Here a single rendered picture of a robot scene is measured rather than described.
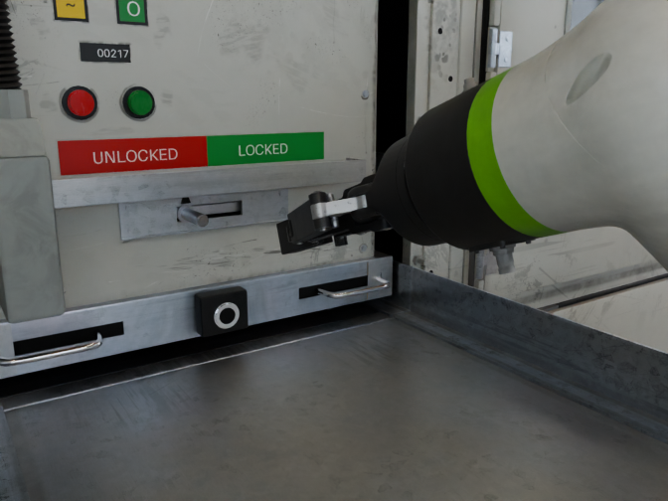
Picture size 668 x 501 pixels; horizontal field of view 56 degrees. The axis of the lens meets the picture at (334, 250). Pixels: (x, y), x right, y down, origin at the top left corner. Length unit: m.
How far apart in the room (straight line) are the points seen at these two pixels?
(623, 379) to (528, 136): 0.43
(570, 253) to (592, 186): 0.83
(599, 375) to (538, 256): 0.38
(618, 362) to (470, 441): 0.18
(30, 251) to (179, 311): 0.22
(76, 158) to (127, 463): 0.31
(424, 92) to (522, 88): 0.56
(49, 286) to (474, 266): 0.60
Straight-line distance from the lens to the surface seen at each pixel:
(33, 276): 0.60
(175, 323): 0.76
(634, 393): 0.69
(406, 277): 0.90
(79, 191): 0.67
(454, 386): 0.69
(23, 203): 0.59
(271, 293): 0.80
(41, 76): 0.70
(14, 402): 0.73
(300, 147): 0.80
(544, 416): 0.66
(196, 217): 0.70
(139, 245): 0.73
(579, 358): 0.72
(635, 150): 0.27
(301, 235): 0.48
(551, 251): 1.07
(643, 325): 1.36
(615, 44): 0.27
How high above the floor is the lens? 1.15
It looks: 14 degrees down
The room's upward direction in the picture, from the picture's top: straight up
